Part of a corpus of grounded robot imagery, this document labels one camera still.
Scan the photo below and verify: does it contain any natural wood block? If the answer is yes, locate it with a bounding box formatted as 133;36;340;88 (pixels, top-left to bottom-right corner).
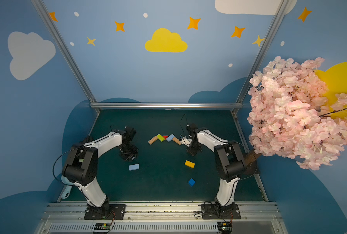
148;136;158;145
172;137;182;145

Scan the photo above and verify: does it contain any light blue block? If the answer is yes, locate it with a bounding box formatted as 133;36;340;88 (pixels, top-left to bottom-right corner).
129;164;139;171
166;134;175;142

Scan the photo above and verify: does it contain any lime green block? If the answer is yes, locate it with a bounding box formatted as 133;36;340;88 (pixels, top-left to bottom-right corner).
156;134;165;142

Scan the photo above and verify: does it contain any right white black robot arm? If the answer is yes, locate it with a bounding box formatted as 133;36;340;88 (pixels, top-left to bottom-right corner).
182;124;246;214

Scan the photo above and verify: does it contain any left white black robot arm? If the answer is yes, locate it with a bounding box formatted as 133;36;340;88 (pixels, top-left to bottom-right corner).
62;126;138;219

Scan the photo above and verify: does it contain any yellow rectangular block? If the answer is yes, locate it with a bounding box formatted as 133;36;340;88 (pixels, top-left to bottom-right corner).
185;160;195;168

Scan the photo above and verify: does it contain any dark blue small block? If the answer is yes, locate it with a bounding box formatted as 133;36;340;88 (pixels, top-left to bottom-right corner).
188;178;195;187

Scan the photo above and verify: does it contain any light blue plastic dustpan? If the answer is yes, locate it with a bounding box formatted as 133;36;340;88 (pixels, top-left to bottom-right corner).
61;176;74;199

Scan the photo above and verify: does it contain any left small circuit board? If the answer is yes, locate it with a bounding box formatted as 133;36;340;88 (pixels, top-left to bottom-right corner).
94;222;112;232

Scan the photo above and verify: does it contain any small circuit board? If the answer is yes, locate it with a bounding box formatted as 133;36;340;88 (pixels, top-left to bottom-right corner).
217;222;232;234
94;222;112;232

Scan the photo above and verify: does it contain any right small circuit board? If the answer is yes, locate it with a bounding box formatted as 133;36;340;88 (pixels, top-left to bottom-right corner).
217;222;232;234

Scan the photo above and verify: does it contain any pink artificial blossom tree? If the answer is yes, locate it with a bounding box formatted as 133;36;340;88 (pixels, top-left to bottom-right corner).
247;57;347;170

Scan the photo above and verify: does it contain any aluminium frame back crossbar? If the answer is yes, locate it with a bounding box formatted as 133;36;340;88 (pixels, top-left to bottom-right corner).
90;102;244;109

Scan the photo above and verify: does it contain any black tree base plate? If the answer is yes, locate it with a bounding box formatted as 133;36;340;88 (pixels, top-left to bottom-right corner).
244;153;261;175

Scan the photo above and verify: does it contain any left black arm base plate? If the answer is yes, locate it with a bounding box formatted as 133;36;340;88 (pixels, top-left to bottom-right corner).
84;204;126;220

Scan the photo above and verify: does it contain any aluminium frame rail front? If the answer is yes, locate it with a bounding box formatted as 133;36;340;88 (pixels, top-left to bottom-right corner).
35;201;288;234

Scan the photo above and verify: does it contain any right aluminium frame post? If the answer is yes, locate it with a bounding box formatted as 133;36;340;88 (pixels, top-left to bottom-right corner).
232;0;291;116

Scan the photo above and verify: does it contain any aluminium frame post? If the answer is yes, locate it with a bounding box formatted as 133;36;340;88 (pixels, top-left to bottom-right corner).
31;0;97;103
232;0;291;116

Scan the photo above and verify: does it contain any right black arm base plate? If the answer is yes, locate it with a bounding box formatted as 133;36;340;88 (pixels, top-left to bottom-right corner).
201;202;241;220

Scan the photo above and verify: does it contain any left aluminium frame post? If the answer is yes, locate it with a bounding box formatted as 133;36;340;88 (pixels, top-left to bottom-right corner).
31;0;97;103

